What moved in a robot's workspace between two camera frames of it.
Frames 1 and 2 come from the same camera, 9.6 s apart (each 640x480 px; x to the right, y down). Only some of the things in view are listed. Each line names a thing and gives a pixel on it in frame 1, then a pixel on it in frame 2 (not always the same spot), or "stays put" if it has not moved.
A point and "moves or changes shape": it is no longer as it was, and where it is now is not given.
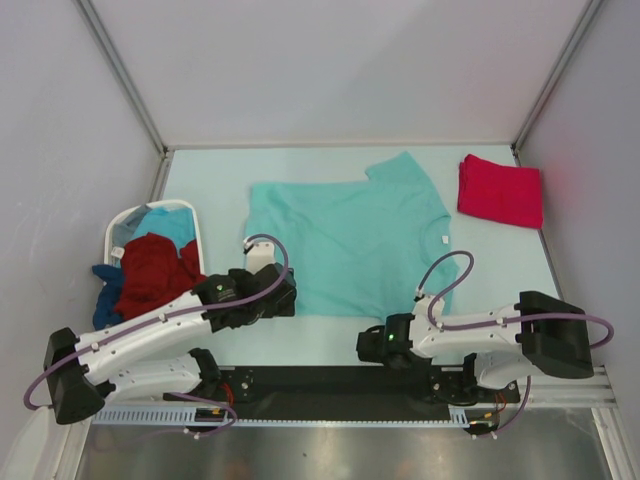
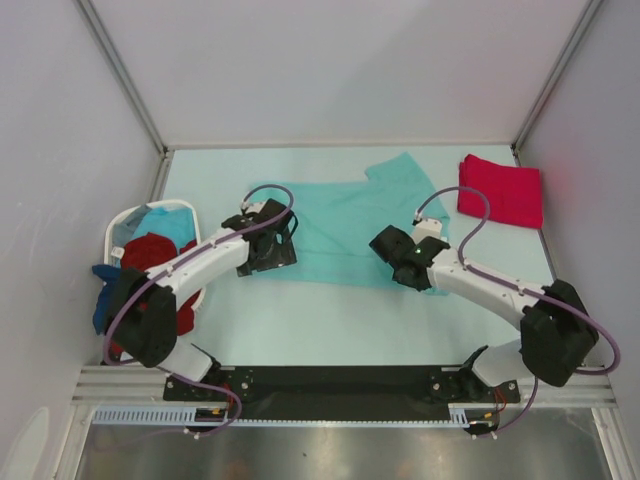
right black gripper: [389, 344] to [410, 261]
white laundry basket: [114, 215] stays put
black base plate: [353, 392] stays put
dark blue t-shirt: [104, 313] stays put
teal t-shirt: [359, 247] moves or changes shape
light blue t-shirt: [177, 224] stays put
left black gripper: [284, 307] to [283, 255]
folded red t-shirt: [508, 194] stays put
